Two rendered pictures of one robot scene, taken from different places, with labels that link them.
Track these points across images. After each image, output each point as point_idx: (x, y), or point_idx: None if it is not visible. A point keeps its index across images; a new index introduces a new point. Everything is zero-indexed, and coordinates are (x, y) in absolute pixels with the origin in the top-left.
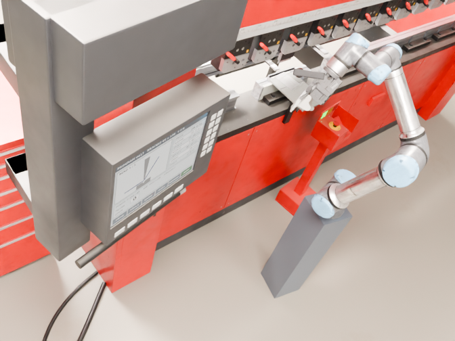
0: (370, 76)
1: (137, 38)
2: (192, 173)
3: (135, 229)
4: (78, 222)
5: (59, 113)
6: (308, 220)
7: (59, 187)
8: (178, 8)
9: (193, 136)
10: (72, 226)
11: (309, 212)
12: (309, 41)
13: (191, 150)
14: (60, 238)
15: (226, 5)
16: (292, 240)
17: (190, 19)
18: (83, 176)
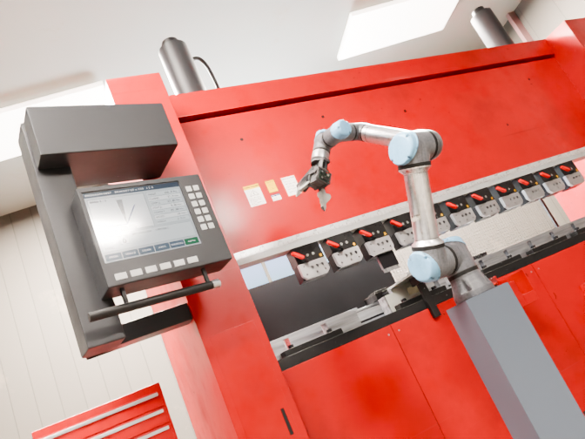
0: (332, 133)
1: (67, 112)
2: (204, 246)
3: None
4: (97, 299)
5: (43, 178)
6: (466, 327)
7: (60, 242)
8: (95, 104)
9: (174, 201)
10: (90, 299)
11: (459, 318)
12: (400, 240)
13: (182, 217)
14: (79, 309)
15: (143, 111)
16: (494, 385)
17: (110, 112)
18: (82, 238)
